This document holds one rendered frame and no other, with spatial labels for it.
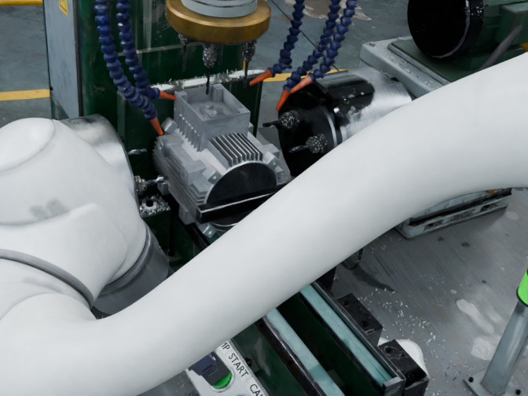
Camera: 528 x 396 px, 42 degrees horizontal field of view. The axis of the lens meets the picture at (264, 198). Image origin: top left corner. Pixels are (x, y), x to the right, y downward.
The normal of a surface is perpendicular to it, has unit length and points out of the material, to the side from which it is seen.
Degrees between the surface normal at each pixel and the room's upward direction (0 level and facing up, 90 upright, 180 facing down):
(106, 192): 67
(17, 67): 0
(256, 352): 90
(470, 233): 0
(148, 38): 90
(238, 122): 90
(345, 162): 42
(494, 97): 57
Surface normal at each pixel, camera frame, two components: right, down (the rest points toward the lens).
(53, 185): 0.53, 0.14
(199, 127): -0.85, 0.22
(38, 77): 0.11, -0.80
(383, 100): 0.36, -0.39
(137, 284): 0.61, 0.47
